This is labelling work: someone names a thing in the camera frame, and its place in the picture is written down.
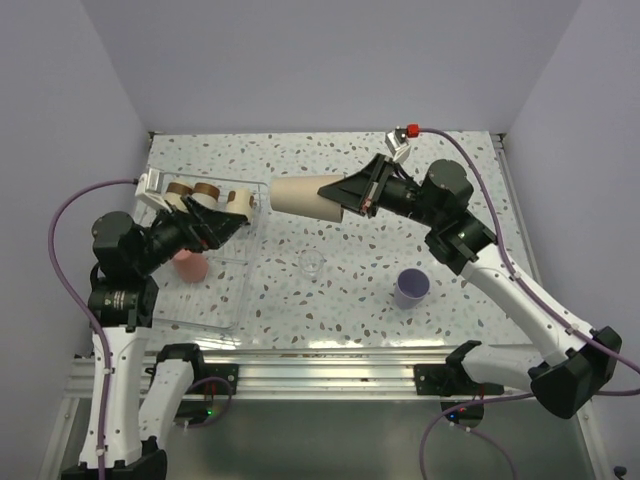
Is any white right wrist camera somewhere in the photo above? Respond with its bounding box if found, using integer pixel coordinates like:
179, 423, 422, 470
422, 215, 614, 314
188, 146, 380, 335
385, 123, 421, 165

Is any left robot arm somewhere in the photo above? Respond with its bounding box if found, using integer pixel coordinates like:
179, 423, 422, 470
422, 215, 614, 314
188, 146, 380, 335
61, 196, 248, 479

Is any brown-band steel cup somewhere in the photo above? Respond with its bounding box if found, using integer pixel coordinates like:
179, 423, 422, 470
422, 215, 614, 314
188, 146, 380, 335
192, 182, 220, 210

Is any aluminium rail frame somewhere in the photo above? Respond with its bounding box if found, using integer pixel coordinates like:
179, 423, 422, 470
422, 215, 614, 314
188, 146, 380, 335
64, 130, 601, 480

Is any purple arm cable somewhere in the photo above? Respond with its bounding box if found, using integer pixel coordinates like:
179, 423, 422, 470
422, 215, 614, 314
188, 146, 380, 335
47, 177, 141, 480
418, 127, 640, 480

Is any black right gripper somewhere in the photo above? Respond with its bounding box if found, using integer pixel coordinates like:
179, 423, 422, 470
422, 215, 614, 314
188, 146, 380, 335
319, 153, 443, 227

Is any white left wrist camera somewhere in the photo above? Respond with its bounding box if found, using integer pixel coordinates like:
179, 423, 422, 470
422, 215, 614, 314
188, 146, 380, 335
135, 168, 171, 211

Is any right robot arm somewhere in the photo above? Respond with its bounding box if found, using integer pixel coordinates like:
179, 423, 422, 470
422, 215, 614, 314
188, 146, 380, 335
318, 155, 622, 419

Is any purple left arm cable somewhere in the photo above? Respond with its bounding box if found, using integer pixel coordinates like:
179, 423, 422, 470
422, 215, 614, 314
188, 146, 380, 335
47, 177, 141, 480

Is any cream steel-lined cup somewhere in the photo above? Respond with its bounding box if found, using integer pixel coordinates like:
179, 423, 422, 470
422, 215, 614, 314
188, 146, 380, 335
163, 180, 193, 211

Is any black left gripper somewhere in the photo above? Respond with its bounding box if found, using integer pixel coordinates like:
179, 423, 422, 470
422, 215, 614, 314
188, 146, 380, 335
134, 192, 246, 273

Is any lavender plastic cup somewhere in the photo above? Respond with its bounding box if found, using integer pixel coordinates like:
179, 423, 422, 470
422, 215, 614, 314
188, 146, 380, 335
394, 268, 431, 309

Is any steel cup brown base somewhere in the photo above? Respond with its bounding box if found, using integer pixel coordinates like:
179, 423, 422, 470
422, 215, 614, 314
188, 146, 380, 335
226, 188, 254, 222

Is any tall beige cup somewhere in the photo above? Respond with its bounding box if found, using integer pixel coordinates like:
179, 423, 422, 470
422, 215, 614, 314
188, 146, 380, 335
269, 175, 344, 223

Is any small clear plastic cup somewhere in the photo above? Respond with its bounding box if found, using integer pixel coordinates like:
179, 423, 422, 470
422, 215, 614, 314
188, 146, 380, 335
298, 249, 326, 279

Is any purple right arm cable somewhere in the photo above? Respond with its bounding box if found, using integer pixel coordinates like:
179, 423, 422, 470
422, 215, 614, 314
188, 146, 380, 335
418, 127, 640, 480

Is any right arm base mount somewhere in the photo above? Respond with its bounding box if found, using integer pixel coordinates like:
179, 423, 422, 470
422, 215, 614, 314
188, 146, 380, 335
413, 364, 504, 397

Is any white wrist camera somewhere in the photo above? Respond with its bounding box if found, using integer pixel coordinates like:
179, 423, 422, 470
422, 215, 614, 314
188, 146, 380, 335
385, 123, 421, 165
135, 168, 171, 211

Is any clear plastic dish rack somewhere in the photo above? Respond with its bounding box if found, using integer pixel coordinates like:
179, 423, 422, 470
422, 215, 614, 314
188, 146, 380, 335
132, 169, 269, 350

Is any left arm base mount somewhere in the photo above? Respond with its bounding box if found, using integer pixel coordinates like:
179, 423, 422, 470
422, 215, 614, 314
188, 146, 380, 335
185, 363, 240, 397

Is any pink plastic cup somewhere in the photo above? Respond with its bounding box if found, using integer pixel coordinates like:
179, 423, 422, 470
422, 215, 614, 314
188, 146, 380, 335
172, 249, 209, 283

